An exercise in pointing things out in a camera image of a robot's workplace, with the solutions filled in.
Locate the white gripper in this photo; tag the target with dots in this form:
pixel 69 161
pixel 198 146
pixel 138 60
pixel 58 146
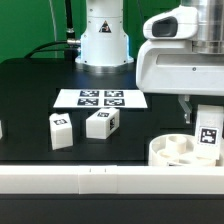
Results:
pixel 170 67

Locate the white round stool seat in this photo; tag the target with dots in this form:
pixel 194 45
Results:
pixel 176 150

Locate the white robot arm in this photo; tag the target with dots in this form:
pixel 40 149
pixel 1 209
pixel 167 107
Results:
pixel 105 45

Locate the white marker sheet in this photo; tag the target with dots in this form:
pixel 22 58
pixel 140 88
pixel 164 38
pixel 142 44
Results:
pixel 92 98

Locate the white block at left edge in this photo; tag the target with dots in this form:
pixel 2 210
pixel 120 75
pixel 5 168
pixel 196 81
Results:
pixel 1 134

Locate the white front fence bar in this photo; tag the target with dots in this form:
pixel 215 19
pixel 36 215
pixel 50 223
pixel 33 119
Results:
pixel 30 179

